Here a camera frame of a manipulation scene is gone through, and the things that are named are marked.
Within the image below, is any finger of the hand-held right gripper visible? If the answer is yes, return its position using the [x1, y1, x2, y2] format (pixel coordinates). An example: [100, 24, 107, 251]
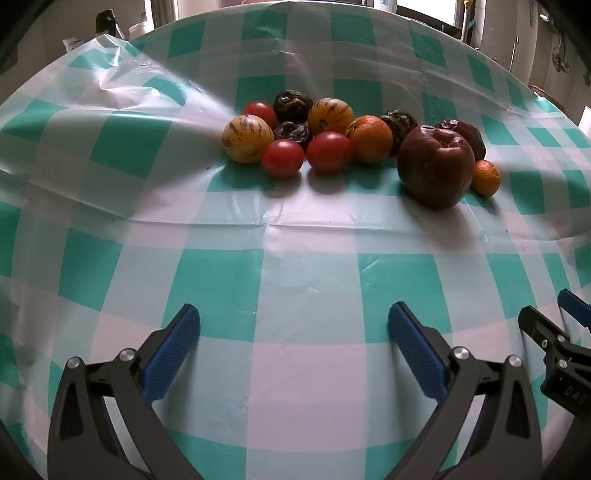
[557, 288, 591, 334]
[518, 305, 591, 416]

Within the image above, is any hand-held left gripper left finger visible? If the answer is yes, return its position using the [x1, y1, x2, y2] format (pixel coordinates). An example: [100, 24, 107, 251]
[47, 303, 204, 480]

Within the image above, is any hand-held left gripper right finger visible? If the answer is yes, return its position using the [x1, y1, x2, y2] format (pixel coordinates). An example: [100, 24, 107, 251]
[387, 301, 543, 480]

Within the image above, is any small tangerine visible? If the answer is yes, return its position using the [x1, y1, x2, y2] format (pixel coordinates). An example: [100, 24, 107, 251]
[470, 159, 502, 198]

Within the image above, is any dark red apple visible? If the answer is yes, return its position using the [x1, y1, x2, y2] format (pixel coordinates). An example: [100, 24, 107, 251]
[397, 126, 476, 210]

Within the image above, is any large orange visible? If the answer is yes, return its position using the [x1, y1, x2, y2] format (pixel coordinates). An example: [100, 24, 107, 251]
[346, 115, 394, 165]

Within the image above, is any red tomato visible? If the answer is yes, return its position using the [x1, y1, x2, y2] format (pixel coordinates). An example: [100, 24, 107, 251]
[243, 102, 278, 132]
[261, 140, 305, 180]
[306, 131, 354, 175]

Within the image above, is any dark wrinkled passion fruit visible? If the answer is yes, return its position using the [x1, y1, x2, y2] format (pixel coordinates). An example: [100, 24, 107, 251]
[379, 109, 420, 156]
[273, 121, 313, 151]
[273, 90, 313, 124]
[434, 119, 488, 161]

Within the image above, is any green white checkered tablecloth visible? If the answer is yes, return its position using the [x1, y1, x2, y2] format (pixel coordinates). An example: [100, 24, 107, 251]
[0, 2, 591, 480]

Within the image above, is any yellow striped pepino melon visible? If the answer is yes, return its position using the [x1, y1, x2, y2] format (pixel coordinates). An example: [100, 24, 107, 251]
[222, 114, 275, 164]
[307, 98, 355, 137]

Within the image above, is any black chair back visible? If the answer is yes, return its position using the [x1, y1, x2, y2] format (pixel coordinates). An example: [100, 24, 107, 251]
[95, 9, 126, 41]

